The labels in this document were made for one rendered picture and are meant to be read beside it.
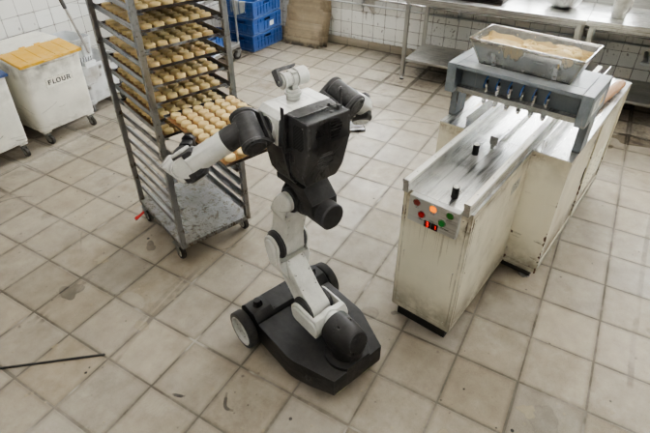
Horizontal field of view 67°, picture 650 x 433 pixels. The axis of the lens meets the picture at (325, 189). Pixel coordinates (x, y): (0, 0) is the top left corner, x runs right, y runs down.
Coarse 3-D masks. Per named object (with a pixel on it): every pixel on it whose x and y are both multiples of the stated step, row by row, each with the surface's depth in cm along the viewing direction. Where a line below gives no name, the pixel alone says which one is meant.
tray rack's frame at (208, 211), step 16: (96, 16) 261; (96, 32) 264; (112, 80) 281; (112, 96) 285; (128, 144) 305; (160, 192) 336; (192, 192) 336; (208, 192) 336; (144, 208) 326; (160, 208) 321; (192, 208) 321; (208, 208) 321; (224, 208) 321; (240, 208) 321; (192, 224) 307; (208, 224) 307; (224, 224) 307; (176, 240) 295; (192, 240) 295
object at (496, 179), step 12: (600, 72) 327; (552, 120) 261; (540, 132) 249; (528, 144) 239; (516, 156) 230; (504, 168) 221; (492, 180) 214; (480, 192) 206; (468, 204) 198; (480, 204) 208; (468, 216) 201
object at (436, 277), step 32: (448, 160) 238; (480, 160) 238; (448, 192) 216; (512, 192) 243; (416, 224) 226; (480, 224) 216; (416, 256) 235; (448, 256) 222; (480, 256) 239; (416, 288) 246; (448, 288) 231; (480, 288) 269; (416, 320) 262; (448, 320) 241
